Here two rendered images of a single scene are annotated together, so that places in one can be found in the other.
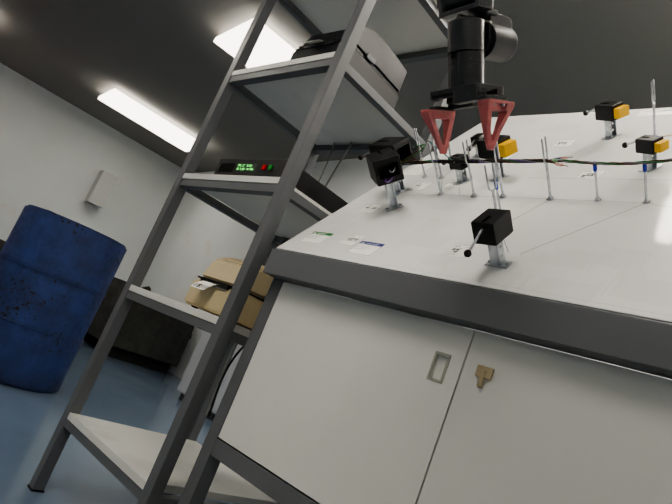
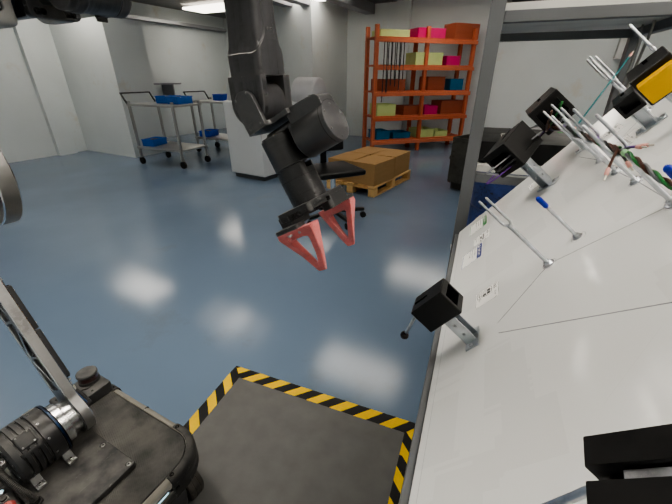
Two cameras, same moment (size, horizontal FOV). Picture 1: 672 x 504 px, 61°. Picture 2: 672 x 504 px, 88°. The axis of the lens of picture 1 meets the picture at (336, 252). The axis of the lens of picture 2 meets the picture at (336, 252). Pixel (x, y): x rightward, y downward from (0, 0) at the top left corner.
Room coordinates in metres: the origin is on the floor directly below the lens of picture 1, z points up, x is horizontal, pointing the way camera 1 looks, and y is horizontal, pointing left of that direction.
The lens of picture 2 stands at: (0.65, -0.58, 1.30)
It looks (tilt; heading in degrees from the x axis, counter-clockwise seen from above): 27 degrees down; 64
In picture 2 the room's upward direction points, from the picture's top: straight up
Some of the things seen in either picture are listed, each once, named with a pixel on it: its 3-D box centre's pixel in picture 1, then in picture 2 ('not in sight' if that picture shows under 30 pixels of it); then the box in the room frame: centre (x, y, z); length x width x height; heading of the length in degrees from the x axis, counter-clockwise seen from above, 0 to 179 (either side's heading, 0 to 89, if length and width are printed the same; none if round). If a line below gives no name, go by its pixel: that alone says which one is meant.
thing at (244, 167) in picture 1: (285, 194); (528, 145); (1.73, 0.21, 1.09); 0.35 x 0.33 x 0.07; 43
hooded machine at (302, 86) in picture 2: not in sight; (310, 115); (3.25, 5.93, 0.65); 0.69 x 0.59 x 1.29; 36
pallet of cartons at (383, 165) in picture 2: not in sight; (370, 169); (3.09, 3.43, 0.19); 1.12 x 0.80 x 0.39; 36
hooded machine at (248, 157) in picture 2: not in sight; (260, 121); (1.95, 4.56, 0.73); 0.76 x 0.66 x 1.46; 37
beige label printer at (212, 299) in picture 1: (253, 296); not in sight; (1.70, 0.18, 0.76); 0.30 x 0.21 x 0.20; 136
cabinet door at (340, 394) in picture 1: (331, 391); not in sight; (1.21, -0.10, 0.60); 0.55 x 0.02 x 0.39; 43
